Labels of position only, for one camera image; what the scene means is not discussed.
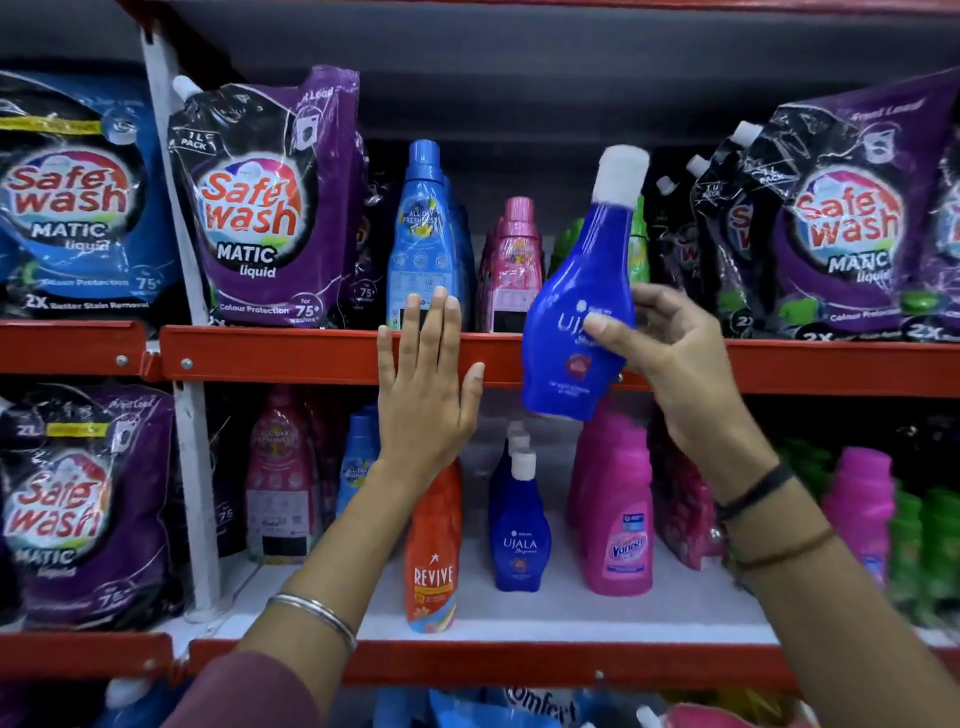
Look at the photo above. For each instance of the person's left hand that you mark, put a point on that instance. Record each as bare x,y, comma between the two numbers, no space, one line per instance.
424,405

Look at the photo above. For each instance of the person's right hand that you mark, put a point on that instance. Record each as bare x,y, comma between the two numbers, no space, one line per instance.
694,375

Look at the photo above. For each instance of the person's left middle finger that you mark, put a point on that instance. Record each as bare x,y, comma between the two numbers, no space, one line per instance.
434,326

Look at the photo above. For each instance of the person's left thumb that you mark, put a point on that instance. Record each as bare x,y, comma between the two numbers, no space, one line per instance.
473,390

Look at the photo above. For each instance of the person's right thumb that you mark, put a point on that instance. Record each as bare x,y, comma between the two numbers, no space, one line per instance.
611,334

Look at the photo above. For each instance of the person's left little finger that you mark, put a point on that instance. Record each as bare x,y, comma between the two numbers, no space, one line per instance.
385,360

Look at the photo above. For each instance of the dark blue bottle white cap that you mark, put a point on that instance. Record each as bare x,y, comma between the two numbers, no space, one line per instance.
574,300

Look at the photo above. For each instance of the person's right forearm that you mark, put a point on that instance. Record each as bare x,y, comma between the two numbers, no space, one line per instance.
840,615

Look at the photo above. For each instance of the person's left forearm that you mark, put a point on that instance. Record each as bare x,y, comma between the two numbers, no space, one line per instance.
352,570

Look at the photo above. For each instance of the small dark blue bottle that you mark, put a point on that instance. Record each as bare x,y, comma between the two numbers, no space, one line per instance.
501,457
520,540

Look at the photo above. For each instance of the red shelf beam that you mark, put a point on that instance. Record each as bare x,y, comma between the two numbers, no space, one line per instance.
82,655
525,664
300,356
67,349

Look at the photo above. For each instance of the light blue softener bottle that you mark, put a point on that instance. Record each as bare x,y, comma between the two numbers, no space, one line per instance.
420,240

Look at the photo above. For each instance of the green softener bottle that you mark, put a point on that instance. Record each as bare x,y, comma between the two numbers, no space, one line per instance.
566,247
639,244

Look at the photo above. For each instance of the small light blue bottle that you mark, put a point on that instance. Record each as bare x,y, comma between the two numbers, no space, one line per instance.
356,465

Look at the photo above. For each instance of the pink stain remover bottle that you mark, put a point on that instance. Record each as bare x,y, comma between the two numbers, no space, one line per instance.
581,465
619,525

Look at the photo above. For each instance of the pink wrapped softener bottle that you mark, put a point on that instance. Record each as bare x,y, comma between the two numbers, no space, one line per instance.
281,480

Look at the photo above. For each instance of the orange bottle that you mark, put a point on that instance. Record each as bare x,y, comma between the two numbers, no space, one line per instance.
433,555

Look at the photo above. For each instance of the pink refill pouch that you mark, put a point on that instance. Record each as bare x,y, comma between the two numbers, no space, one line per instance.
686,510

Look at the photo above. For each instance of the black wrist band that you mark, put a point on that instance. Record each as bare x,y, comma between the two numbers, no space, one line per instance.
754,493

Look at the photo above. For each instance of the silver bangle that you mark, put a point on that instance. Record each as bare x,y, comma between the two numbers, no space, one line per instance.
319,613

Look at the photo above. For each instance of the brown thread wrist band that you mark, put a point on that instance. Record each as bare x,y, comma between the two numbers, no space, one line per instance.
787,553

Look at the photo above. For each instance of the blue softener refill pouch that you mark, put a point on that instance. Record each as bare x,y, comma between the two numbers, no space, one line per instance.
487,711

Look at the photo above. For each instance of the large purple detergent pouch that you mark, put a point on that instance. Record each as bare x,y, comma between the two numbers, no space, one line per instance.
82,510

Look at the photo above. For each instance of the blue detergent pouch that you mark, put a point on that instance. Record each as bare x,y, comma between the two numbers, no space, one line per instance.
75,210

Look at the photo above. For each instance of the maroon sleeve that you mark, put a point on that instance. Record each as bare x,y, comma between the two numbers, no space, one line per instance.
240,697

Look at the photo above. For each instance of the row of green bottles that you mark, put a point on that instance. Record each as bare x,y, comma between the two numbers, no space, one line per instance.
922,547

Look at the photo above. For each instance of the pink pouch white spout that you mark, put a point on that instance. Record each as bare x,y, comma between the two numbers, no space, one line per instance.
697,716

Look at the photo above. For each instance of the white shelf upright post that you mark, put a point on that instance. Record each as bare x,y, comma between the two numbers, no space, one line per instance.
187,420

